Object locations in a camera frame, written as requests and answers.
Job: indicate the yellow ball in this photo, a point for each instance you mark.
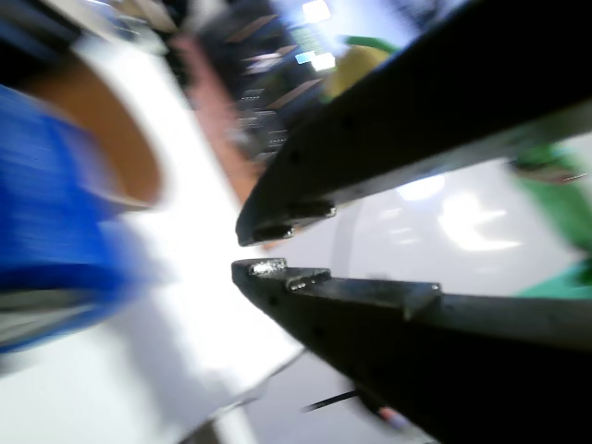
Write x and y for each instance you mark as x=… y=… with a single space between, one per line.
x=351 y=76

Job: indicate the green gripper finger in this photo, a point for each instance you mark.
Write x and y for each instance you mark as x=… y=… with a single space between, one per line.
x=370 y=42

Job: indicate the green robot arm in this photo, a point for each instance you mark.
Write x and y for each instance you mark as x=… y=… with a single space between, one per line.
x=555 y=203

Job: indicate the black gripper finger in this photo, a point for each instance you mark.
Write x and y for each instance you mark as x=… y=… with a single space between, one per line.
x=439 y=361
x=416 y=115

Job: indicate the brown paper bowl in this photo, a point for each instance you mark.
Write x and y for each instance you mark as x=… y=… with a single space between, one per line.
x=125 y=139

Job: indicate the blue rover wheel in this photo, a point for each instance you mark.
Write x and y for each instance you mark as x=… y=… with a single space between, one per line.
x=55 y=208

